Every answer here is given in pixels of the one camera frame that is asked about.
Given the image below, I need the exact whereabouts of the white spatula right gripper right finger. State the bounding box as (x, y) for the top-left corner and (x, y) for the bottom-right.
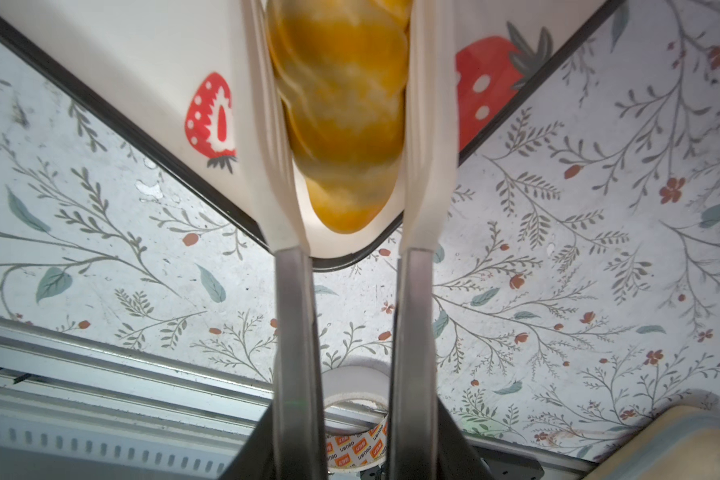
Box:
(388, 1), (459, 479)

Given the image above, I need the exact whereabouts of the white spatula right gripper left finger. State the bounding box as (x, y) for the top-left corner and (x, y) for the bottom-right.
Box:
(239, 1), (327, 479)

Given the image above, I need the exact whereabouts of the striped croissant bread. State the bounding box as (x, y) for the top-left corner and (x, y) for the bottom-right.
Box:
(265, 1), (413, 234)

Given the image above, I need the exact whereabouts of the strawberry print bread tray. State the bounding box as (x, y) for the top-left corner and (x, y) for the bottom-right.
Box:
(0, 1), (625, 242)

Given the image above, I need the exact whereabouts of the clear tape roll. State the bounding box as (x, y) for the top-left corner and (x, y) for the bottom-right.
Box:
(322, 366), (390, 474)

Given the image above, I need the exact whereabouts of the beige brush block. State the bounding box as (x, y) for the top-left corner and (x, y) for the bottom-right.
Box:
(585, 406), (720, 480)

